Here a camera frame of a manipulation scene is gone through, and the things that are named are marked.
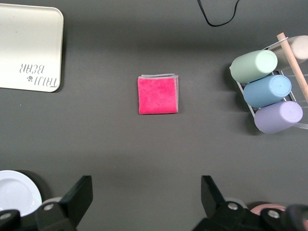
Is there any white wire cup rack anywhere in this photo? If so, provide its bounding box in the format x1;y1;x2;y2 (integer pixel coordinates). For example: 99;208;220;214
229;36;308;131

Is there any wooden rod of cup rack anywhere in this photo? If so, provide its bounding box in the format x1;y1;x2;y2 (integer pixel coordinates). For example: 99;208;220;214
276;33;308;104

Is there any pastel purple cup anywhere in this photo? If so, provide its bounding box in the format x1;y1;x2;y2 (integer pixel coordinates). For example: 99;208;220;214
254;101;304;135

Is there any pastel green cup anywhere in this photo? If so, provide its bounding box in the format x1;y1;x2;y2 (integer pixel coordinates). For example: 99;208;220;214
230;50;278;84

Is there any white round plate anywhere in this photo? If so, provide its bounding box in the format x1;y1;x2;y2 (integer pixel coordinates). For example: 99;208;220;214
0;170;43;218

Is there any thin black cable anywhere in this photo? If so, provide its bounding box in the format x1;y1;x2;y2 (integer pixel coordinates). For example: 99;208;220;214
197;0;240;27

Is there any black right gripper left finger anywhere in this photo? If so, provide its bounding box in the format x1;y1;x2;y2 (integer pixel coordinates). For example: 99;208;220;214
35;175;94;231

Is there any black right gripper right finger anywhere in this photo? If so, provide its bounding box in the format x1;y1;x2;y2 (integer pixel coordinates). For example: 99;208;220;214
192;175;263;231

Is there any cream tray with bear print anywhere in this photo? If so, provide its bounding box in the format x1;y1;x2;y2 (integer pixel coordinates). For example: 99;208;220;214
0;3;64;92

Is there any pink bowl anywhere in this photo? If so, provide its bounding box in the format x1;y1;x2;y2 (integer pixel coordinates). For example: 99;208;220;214
249;203;287;216

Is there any pink folded cloth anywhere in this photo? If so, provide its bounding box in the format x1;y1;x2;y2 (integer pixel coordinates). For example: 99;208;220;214
137;74;180;116

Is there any pastel blue cup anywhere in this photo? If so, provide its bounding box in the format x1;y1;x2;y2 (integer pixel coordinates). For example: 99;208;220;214
243;75;293;109

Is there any beige cup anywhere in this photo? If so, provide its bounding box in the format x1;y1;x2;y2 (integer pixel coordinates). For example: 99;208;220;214
268;35;308;71

